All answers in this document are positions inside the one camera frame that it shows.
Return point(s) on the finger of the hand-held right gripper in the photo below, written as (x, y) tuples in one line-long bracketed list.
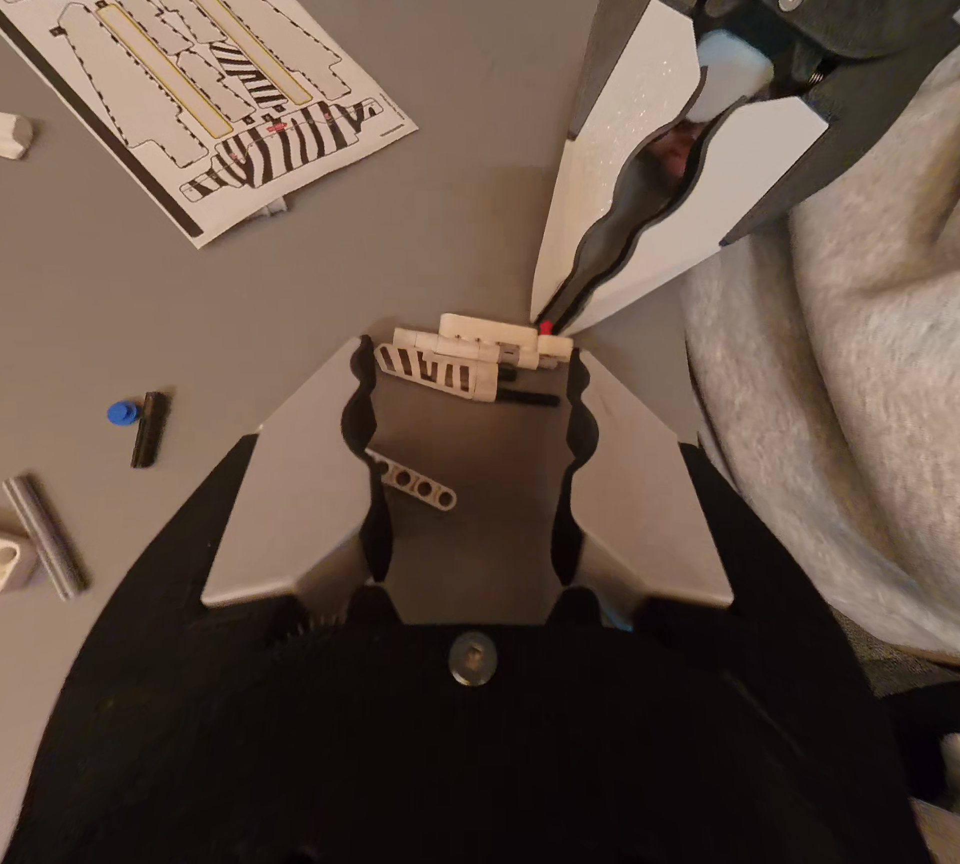
[(750, 158), (645, 83)]

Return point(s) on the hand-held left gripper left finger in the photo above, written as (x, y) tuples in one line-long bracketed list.
[(292, 504)]

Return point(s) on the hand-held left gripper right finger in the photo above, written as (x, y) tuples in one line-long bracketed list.
[(645, 519)]

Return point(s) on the white lego connector red pin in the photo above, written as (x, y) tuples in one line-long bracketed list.
[(553, 348)]

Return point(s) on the zebra panel lego assembly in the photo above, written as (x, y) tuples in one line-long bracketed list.
[(480, 331)]

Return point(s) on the white five-hole lego beam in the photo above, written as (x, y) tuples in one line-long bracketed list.
[(414, 483)]

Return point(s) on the blue lego pin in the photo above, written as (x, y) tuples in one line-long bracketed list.
[(121, 414)]

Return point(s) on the grey lego axle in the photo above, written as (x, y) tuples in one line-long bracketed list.
[(45, 537)]

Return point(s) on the small grey lego piece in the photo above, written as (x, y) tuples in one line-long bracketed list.
[(276, 206)]

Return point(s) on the white curved lego panel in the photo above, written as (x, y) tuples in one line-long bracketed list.
[(13, 136)]

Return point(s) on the person's right hand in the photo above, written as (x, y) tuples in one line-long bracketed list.
[(681, 147)]

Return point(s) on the person's grey hoodie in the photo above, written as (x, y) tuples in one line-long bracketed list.
[(825, 391)]

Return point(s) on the zebra striped sticker sheet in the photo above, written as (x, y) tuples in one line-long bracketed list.
[(150, 53)]

